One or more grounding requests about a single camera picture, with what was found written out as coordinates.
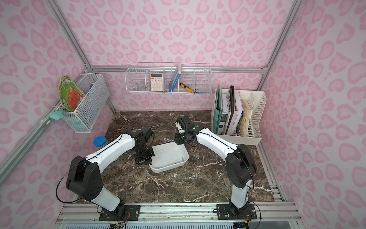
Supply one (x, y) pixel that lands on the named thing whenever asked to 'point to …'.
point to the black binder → (232, 97)
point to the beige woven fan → (247, 109)
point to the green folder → (219, 110)
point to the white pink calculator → (156, 81)
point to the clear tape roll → (141, 86)
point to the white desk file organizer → (258, 99)
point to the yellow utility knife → (186, 87)
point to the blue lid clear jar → (100, 141)
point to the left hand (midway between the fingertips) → (153, 160)
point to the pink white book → (236, 115)
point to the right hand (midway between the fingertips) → (176, 140)
